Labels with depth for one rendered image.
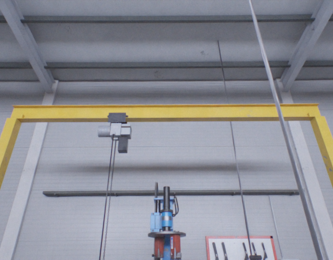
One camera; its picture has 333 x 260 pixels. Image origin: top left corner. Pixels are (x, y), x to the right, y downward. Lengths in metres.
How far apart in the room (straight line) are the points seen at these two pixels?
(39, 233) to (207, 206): 3.86
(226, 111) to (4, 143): 3.66
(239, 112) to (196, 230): 2.93
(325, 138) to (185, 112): 2.28
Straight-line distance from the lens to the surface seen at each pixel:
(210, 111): 4.43
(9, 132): 4.78
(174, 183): 6.29
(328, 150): 4.65
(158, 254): 4.10
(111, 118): 4.27
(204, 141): 6.81
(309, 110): 5.03
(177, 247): 3.83
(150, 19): 6.57
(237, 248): 6.17
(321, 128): 4.82
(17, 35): 7.20
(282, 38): 7.72
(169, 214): 4.02
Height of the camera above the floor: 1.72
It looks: 29 degrees up
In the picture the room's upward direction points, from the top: straight up
